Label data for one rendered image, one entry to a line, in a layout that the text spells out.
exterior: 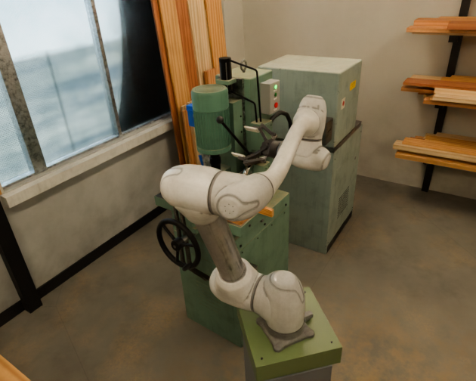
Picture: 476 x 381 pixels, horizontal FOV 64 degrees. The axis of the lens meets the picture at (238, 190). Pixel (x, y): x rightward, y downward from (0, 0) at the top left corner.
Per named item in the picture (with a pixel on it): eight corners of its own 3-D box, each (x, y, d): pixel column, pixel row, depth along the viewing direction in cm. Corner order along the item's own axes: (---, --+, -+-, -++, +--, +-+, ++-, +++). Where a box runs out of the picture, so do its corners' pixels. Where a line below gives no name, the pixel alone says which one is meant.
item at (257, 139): (251, 150, 205) (249, 122, 198) (260, 144, 211) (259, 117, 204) (264, 153, 201) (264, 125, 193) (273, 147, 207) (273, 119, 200)
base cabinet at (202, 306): (186, 317, 256) (171, 229, 221) (236, 267, 296) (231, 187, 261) (241, 348, 232) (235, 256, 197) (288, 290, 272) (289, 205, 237)
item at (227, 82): (216, 93, 193) (214, 58, 185) (226, 89, 199) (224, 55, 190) (229, 95, 189) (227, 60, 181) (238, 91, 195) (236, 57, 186)
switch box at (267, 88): (260, 113, 204) (259, 82, 196) (270, 108, 211) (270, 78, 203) (270, 115, 200) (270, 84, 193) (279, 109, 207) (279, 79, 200)
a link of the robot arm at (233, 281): (256, 320, 157) (210, 304, 166) (270, 286, 166) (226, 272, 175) (204, 199, 101) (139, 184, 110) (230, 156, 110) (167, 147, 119)
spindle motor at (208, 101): (190, 151, 195) (182, 90, 180) (211, 140, 208) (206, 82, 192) (217, 159, 186) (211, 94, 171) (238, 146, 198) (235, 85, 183)
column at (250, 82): (223, 194, 235) (213, 74, 199) (243, 180, 250) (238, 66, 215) (253, 204, 223) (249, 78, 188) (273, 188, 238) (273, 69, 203)
